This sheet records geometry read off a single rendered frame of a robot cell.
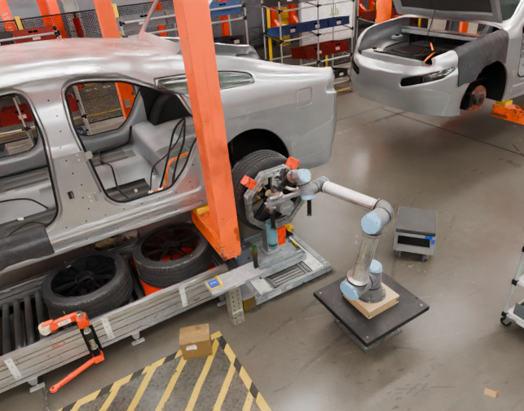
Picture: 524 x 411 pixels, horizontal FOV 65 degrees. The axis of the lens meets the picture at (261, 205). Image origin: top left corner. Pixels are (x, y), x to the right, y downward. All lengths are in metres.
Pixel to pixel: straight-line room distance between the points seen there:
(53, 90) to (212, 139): 1.12
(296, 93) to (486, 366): 2.54
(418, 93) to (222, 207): 3.07
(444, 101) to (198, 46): 3.41
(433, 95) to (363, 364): 3.25
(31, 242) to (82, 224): 0.36
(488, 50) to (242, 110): 3.09
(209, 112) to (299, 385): 1.95
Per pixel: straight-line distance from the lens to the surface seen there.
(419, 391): 3.18
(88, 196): 3.29
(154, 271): 3.45
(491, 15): 5.83
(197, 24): 2.62
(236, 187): 3.27
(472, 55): 5.33
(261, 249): 3.83
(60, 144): 3.16
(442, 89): 5.27
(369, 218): 2.49
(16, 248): 3.42
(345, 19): 8.61
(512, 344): 3.65
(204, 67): 2.66
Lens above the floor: 2.57
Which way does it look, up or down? 31 degrees down
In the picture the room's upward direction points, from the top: 5 degrees counter-clockwise
